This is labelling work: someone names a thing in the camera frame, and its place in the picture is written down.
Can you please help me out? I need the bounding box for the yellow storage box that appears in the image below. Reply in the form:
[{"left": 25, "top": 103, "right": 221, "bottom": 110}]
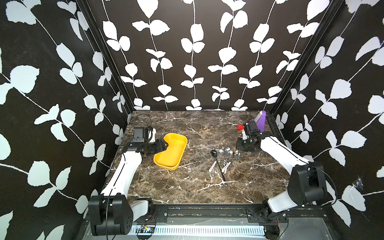
[{"left": 154, "top": 133, "right": 188, "bottom": 171}]

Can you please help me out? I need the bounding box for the silver spoon Doraemon white handle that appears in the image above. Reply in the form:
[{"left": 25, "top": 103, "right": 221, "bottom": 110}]
[{"left": 221, "top": 147, "right": 231, "bottom": 174}]

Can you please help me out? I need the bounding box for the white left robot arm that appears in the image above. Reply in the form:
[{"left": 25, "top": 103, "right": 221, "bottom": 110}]
[{"left": 89, "top": 139, "right": 169, "bottom": 237}]

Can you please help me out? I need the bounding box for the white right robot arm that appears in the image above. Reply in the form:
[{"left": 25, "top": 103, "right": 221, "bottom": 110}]
[{"left": 237, "top": 130, "right": 327, "bottom": 213}]

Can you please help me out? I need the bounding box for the black spoon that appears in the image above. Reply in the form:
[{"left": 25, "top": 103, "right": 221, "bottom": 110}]
[{"left": 211, "top": 149, "right": 226, "bottom": 182}]

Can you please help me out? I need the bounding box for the purple plastic stand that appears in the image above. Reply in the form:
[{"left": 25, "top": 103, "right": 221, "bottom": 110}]
[{"left": 254, "top": 111, "right": 267, "bottom": 132}]

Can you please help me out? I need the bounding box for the small circuit board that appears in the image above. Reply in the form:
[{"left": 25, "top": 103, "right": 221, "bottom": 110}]
[{"left": 136, "top": 225, "right": 156, "bottom": 236}]

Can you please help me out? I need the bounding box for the white ribbed strip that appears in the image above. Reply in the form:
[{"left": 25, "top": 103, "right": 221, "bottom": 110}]
[{"left": 128, "top": 225, "right": 266, "bottom": 238}]

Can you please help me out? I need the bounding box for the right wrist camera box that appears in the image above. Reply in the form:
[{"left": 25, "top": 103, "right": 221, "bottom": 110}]
[{"left": 244, "top": 121, "right": 261, "bottom": 139}]

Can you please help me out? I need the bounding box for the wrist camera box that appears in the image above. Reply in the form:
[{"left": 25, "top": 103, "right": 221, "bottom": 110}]
[
  {"left": 132, "top": 127, "right": 156, "bottom": 143},
  {"left": 244, "top": 121, "right": 261, "bottom": 139}
]

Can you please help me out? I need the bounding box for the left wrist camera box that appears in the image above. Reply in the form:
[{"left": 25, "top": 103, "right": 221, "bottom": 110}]
[{"left": 132, "top": 127, "right": 156, "bottom": 143}]

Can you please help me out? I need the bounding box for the black front rail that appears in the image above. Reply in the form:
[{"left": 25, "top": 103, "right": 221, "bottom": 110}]
[{"left": 116, "top": 203, "right": 327, "bottom": 225}]

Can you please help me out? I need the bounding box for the black corner frame post left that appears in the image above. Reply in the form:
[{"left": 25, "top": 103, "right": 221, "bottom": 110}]
[{"left": 76, "top": 0, "right": 135, "bottom": 114}]

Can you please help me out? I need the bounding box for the black corner frame post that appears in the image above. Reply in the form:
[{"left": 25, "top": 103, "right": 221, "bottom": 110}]
[
  {"left": 270, "top": 0, "right": 344, "bottom": 116},
  {"left": 76, "top": 0, "right": 135, "bottom": 114}
]

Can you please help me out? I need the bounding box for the black corner frame post right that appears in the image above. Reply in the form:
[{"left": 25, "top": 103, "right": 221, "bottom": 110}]
[{"left": 270, "top": 0, "right": 344, "bottom": 116}]

